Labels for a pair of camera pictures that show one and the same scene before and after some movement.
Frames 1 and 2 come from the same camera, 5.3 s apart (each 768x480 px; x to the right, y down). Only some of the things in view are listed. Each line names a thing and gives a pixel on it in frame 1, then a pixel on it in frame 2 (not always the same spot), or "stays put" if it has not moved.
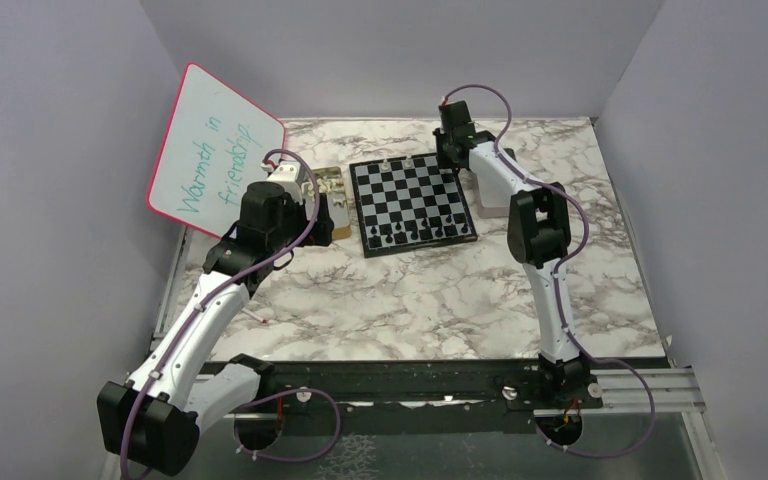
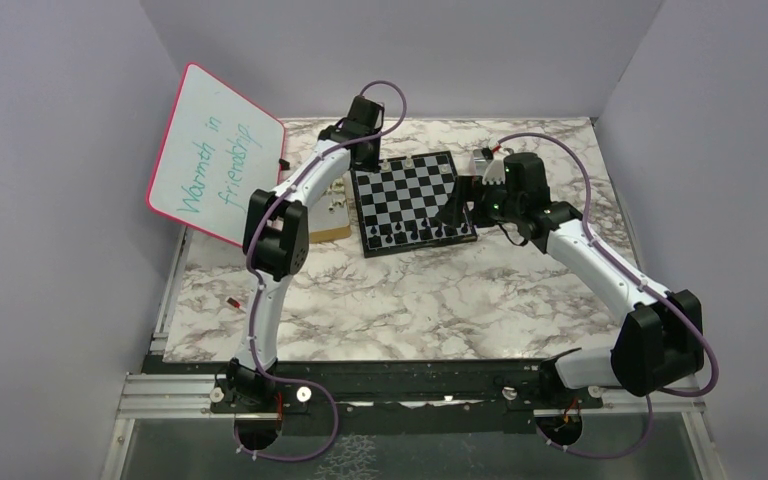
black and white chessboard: (409, 203) stays put
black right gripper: (440, 137) -> (463, 191)
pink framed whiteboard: (213, 147) stays put
